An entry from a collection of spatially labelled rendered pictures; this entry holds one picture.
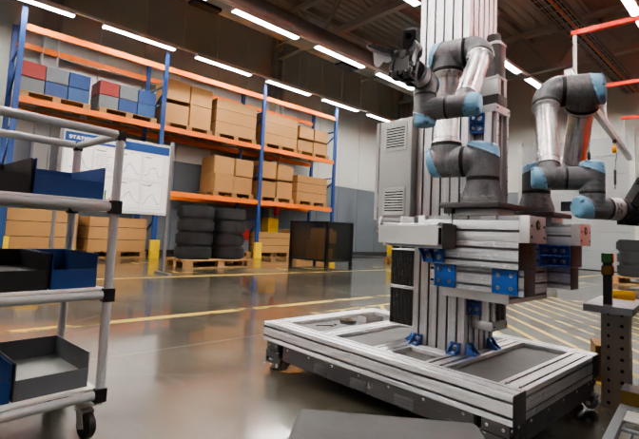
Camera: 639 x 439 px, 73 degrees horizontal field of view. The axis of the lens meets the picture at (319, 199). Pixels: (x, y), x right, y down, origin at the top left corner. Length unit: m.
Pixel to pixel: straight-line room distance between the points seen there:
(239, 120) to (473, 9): 9.81
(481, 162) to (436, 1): 0.87
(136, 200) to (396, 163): 5.00
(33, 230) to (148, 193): 3.53
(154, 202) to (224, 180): 4.69
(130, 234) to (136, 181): 3.68
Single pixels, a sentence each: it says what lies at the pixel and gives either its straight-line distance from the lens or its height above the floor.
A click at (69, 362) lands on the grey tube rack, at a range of 1.84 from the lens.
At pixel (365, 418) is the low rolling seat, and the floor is 0.34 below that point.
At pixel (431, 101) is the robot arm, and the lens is 1.51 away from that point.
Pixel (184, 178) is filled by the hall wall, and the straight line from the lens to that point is 11.96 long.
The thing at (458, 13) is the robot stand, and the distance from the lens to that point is 2.13.
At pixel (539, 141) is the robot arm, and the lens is 1.74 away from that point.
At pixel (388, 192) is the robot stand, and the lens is 2.04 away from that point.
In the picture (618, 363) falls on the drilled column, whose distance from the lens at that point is 2.34.
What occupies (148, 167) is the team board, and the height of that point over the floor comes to 1.52.
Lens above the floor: 0.68
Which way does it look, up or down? 5 degrees up
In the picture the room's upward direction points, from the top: 3 degrees clockwise
